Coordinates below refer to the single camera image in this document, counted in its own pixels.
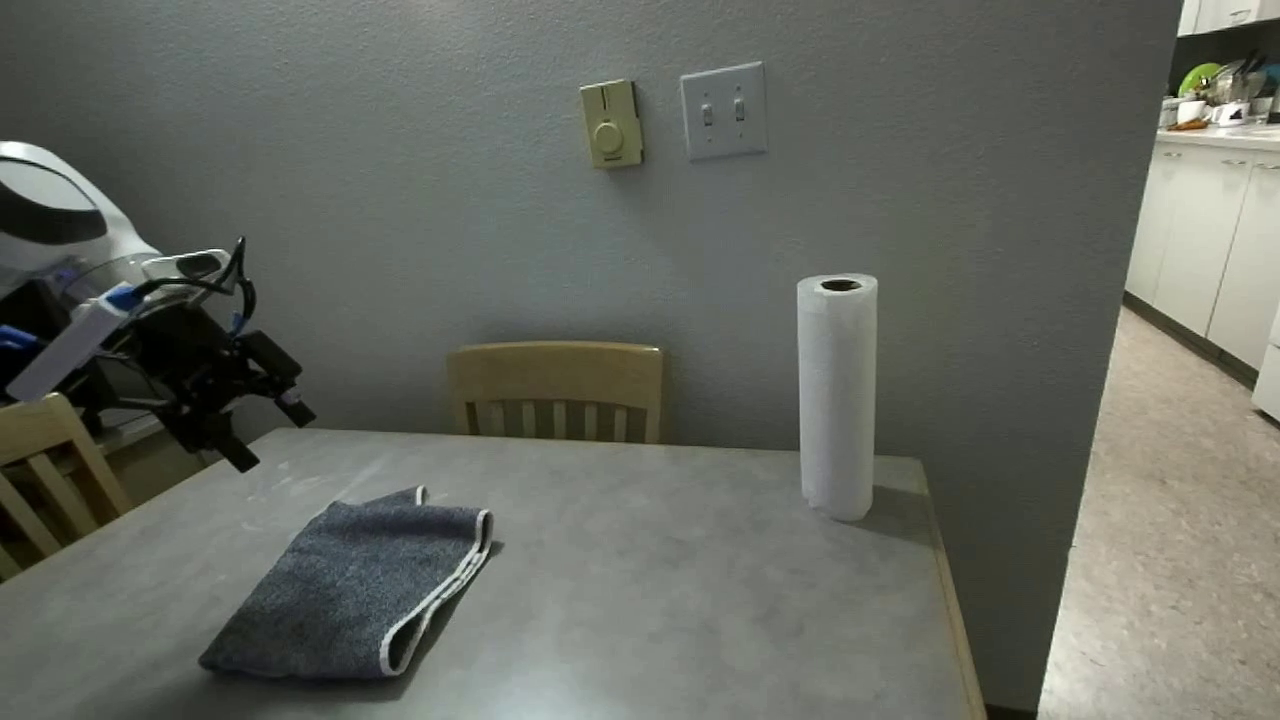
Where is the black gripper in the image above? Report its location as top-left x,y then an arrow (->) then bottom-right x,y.
120,302 -> 321,477

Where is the dark blue striped towel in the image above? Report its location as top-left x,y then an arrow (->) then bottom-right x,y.
195,482 -> 501,683

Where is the white paper towel roll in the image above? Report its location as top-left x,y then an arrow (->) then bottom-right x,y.
791,266 -> 882,525

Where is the wooden chair with slatted back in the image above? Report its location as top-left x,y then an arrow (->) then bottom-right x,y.
443,337 -> 669,449
0,387 -> 135,584

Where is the white lower kitchen cabinet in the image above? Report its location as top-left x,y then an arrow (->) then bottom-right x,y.
1122,125 -> 1280,377

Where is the white kitchen cabinet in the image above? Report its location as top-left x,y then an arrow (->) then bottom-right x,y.
1122,125 -> 1280,377
1173,0 -> 1280,41

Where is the green bowl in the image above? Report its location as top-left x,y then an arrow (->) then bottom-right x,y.
1177,59 -> 1229,99

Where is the white upper kitchen cabinet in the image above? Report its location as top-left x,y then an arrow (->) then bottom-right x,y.
1173,0 -> 1280,41

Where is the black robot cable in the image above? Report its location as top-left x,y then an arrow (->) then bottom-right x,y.
129,236 -> 262,341

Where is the beige wall thermostat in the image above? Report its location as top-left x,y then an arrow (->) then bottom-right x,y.
576,72 -> 649,174

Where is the white double light switch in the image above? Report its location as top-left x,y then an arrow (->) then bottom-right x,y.
674,57 -> 773,167

